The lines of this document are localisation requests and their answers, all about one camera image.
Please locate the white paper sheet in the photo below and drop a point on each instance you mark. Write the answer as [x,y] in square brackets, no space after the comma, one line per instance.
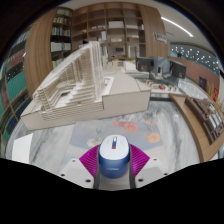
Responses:
[22,148]

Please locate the blue and white computer mouse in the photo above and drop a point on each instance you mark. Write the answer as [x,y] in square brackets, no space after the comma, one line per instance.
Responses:
[114,155]

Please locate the long ceiling light strip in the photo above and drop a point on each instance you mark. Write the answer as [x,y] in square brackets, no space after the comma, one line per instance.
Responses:
[176,26]

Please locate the dark bookshelf with books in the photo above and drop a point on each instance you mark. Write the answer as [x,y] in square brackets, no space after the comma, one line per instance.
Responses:
[60,36]

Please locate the group of small ceiling lights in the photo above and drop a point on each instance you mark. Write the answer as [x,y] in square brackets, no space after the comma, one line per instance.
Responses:
[196,56]

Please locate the brown model on wooden board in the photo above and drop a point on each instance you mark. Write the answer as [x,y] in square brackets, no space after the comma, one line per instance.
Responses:
[206,123]

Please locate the grey building model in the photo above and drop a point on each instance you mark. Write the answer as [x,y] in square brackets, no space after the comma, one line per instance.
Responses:
[160,66]

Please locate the wooden shelf unit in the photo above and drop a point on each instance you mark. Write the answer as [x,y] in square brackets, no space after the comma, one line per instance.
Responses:
[116,30]

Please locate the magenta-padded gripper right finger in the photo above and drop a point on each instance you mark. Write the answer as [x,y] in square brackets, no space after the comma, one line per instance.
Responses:
[138,161]

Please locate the grey floral mouse pad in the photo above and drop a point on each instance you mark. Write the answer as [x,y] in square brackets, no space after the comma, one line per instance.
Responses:
[133,130]

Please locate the white terraced architectural model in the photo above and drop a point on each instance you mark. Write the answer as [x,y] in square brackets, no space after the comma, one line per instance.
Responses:
[83,93]

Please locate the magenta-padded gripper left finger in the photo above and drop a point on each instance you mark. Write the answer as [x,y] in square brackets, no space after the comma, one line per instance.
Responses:
[90,161]

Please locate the flat white site model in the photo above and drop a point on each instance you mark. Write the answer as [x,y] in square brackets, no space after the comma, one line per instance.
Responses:
[166,87]

